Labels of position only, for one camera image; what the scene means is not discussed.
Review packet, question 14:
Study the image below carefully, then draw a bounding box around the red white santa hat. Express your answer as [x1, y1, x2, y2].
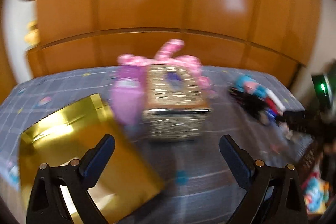
[265, 89, 286, 115]

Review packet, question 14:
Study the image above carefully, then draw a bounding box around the black hair wig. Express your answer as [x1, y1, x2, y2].
[228, 87, 270, 126]

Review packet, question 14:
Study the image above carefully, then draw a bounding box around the grey checked bed sheet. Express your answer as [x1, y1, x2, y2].
[1, 67, 312, 223]

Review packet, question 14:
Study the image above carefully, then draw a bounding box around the blue plush toy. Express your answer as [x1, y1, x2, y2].
[234, 75, 267, 100]

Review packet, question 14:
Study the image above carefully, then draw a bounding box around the gold rectangular box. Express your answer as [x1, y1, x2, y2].
[18, 94, 165, 223]

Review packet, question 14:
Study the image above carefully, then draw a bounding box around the wooden headboard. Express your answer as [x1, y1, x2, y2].
[27, 0, 321, 86]

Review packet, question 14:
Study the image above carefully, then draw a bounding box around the silver embossed tissue box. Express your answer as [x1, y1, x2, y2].
[142, 64, 212, 141]

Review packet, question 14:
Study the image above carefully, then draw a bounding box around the pink white plush toy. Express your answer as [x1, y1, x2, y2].
[117, 39, 217, 98]

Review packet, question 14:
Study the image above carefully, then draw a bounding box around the yellow plush toy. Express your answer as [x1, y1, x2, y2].
[24, 20, 40, 47]

